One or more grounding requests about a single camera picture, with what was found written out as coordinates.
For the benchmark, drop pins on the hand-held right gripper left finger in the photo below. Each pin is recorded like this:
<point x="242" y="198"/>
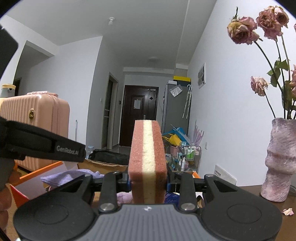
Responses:
<point x="124" y="185"/>

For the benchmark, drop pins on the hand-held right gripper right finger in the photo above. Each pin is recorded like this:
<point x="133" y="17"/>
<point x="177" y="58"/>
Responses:
<point x="172" y="184"/>

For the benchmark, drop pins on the small blue tissue packet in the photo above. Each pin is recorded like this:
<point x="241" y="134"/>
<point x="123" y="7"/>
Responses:
<point x="172" y="198"/>

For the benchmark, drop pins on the pink and cream sponge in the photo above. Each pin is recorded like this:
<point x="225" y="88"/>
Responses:
<point x="148" y="162"/>

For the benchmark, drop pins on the orange cardboard box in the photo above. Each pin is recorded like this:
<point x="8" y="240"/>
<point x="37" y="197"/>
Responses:
<point x="34" y="185"/>

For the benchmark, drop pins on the purple fabric pouch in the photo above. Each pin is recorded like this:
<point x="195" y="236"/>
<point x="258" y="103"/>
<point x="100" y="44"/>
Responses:
<point x="60" y="178"/>

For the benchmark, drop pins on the person's left hand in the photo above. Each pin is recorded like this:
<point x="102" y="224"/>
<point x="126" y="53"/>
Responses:
<point x="4" y="201"/>

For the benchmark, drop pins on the pink ribbed suitcase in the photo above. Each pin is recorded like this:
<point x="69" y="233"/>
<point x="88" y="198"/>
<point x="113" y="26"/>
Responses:
<point x="34" y="111"/>

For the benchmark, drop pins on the black duffel bag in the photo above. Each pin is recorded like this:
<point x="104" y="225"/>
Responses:
<point x="108" y="157"/>

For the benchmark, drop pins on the pink bucket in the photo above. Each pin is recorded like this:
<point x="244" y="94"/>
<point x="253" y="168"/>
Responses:
<point x="174" y="150"/>

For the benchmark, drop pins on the blue and yellow clutter pile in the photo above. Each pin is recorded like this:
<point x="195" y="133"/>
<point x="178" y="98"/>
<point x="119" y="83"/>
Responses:
<point x="174" y="136"/>

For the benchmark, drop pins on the clear water bottle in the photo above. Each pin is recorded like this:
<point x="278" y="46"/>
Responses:
<point x="89" y="148"/>

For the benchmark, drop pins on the purple dried flower bunch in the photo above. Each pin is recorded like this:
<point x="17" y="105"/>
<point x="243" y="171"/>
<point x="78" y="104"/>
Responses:
<point x="198" y="133"/>

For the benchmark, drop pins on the dark brown entrance door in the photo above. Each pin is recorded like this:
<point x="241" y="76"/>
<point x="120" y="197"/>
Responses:
<point x="138" y="115"/>

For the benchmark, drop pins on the grey refrigerator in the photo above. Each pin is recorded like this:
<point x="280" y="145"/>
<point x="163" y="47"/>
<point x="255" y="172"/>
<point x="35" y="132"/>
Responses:
<point x="173" y="109"/>

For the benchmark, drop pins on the white folded umbrella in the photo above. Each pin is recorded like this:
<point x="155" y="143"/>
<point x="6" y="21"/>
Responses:
<point x="187" y="102"/>

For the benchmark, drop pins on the clear plastic bag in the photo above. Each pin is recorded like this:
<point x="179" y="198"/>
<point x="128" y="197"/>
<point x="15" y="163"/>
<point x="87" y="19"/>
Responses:
<point x="175" y="90"/>

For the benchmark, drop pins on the yellow and black box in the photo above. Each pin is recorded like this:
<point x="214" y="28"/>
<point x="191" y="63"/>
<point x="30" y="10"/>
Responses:
<point x="182" y="80"/>

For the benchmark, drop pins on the purple textured vase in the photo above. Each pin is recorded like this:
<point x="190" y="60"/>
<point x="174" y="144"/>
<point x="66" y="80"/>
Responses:
<point x="279" y="162"/>

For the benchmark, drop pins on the white electrical panel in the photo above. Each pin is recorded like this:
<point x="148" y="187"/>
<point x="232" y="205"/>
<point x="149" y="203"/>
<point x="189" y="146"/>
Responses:
<point x="201" y="75"/>

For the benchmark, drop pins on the fallen rose petal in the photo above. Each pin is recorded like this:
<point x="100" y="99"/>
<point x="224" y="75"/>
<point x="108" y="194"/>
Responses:
<point x="288" y="211"/>

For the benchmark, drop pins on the dried pink roses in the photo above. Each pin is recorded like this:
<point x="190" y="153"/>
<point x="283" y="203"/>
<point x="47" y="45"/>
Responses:
<point x="242" y="30"/>

